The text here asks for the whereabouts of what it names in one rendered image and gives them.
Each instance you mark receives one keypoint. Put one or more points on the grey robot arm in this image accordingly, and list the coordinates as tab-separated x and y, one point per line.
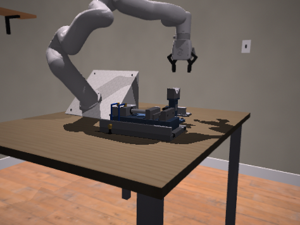
70	39

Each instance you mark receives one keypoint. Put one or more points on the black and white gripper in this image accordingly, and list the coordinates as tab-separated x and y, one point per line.
182	50

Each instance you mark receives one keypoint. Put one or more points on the light grey flat bar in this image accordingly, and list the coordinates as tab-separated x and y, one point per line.
155	116

